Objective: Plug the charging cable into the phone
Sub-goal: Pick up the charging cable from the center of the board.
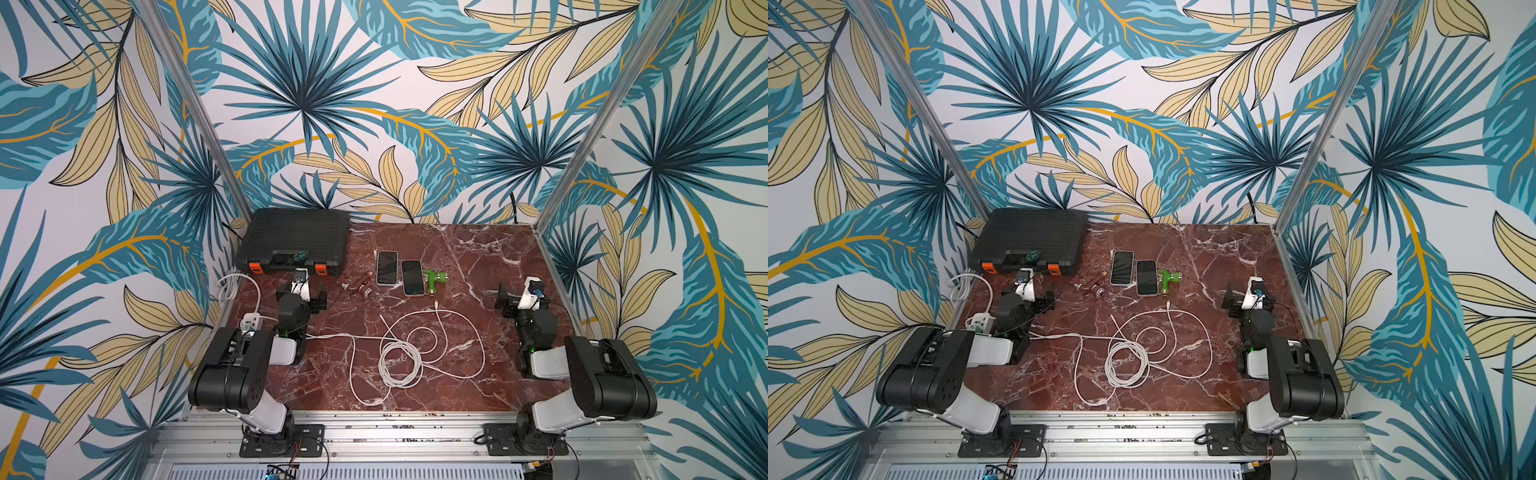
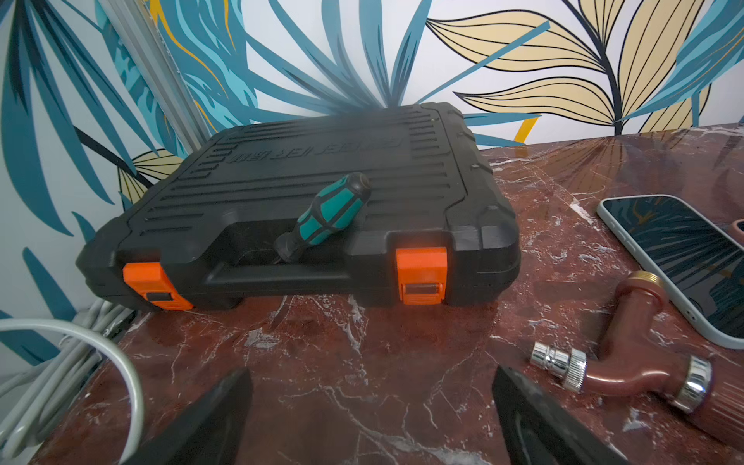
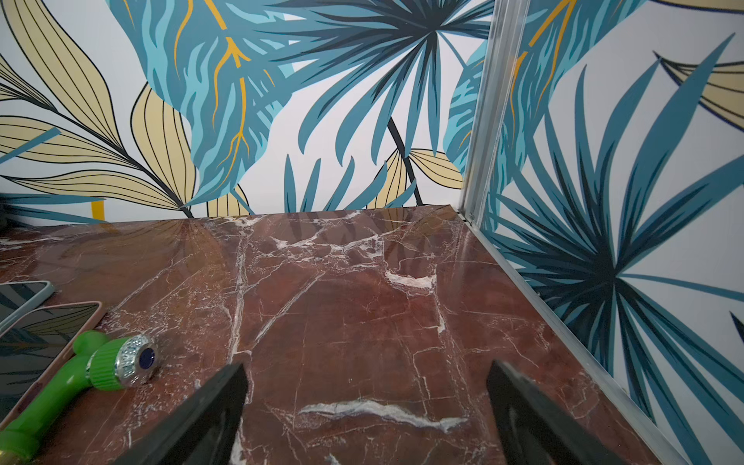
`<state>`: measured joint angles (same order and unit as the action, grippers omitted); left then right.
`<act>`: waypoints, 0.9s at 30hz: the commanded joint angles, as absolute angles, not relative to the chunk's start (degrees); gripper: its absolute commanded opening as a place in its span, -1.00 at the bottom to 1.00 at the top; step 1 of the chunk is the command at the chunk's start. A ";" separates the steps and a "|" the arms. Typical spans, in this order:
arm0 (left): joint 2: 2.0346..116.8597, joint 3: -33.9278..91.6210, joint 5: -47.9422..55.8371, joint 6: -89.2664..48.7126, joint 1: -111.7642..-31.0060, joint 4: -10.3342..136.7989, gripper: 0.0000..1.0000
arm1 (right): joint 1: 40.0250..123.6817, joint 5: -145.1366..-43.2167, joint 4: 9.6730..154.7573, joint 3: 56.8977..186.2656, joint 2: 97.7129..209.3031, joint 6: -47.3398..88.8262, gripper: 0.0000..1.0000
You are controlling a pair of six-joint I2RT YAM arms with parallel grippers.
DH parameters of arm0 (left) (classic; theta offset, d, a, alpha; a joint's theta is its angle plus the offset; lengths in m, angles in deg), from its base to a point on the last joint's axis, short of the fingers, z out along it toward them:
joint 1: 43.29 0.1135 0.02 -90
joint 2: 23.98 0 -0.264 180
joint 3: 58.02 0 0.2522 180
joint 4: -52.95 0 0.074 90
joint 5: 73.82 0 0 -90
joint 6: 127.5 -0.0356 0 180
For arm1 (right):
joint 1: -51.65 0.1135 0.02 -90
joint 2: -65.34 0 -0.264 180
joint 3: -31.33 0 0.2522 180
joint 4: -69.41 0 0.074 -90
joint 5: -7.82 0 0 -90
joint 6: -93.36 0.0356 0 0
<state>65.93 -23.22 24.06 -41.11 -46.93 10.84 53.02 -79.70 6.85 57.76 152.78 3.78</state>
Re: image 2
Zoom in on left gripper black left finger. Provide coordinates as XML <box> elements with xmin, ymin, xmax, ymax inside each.
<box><xmin>126</xmin><ymin>367</ymin><xmax>253</xmax><ymax>464</ymax></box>

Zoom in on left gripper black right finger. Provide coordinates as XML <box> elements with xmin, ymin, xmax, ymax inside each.
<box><xmin>492</xmin><ymin>365</ymin><xmax>628</xmax><ymax>464</ymax></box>

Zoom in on white charging cable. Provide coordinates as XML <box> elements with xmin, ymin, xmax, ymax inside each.
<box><xmin>0</xmin><ymin>298</ymin><xmax>145</xmax><ymax>465</ymax></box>

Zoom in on blue-cased smartphone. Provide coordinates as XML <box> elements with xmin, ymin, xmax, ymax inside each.
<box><xmin>597</xmin><ymin>194</ymin><xmax>743</xmax><ymax>350</ymax></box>

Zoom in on green black screwdriver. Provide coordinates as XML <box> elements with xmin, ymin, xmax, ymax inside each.
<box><xmin>272</xmin><ymin>172</ymin><xmax>372</xmax><ymax>265</ymax></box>

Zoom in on black plastic tool case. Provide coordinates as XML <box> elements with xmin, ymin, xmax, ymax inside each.
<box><xmin>77</xmin><ymin>103</ymin><xmax>521</xmax><ymax>311</ymax></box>

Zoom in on maroon hose nozzle fitting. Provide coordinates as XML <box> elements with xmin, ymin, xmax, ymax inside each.
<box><xmin>530</xmin><ymin>271</ymin><xmax>743</xmax><ymax>451</ymax></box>

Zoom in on aluminium frame post left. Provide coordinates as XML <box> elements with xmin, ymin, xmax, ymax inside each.
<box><xmin>101</xmin><ymin>0</ymin><xmax>210</xmax><ymax>152</ymax></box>

